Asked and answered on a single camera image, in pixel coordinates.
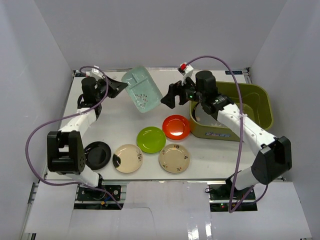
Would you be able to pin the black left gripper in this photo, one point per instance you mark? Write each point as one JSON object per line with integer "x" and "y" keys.
{"x": 111, "y": 86}

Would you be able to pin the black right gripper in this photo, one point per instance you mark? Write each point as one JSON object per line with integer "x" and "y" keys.
{"x": 173, "y": 89}

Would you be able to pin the light blue rectangular dish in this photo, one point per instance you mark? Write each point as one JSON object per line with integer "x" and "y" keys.
{"x": 142, "y": 89}

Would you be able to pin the grey reindeer plate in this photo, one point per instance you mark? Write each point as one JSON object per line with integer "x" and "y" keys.
{"x": 205, "y": 119}

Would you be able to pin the lime green round plate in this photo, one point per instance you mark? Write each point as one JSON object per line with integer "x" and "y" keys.
{"x": 151, "y": 140}

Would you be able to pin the cream floral plate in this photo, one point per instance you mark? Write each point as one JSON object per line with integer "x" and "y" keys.
{"x": 174, "y": 158}

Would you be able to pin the cream plate with black patch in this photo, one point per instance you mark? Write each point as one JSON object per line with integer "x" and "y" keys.
{"x": 128, "y": 158}

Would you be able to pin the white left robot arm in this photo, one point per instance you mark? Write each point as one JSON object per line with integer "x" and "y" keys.
{"x": 65, "y": 151}

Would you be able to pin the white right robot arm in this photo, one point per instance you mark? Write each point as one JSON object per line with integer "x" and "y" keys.
{"x": 273, "y": 155}

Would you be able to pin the olive green plastic bin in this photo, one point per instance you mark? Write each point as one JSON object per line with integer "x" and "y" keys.
{"x": 255, "y": 103}

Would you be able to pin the orange round plate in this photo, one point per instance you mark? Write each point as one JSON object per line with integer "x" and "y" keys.
{"x": 176, "y": 127}

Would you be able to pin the left blue table label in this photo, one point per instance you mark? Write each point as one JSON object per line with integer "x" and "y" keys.
{"x": 78, "y": 75}

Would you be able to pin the blue table label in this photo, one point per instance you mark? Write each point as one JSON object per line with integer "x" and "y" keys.
{"x": 235, "y": 72}
{"x": 78, "y": 75}

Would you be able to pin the right blue table label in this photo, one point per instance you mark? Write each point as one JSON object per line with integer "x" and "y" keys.
{"x": 235, "y": 72}

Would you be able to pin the black round plate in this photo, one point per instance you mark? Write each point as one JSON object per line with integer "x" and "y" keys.
{"x": 97, "y": 154}

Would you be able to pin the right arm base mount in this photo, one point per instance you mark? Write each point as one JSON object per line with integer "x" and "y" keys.
{"x": 219, "y": 198}

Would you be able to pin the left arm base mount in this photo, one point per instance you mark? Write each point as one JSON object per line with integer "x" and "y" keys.
{"x": 89, "y": 199}

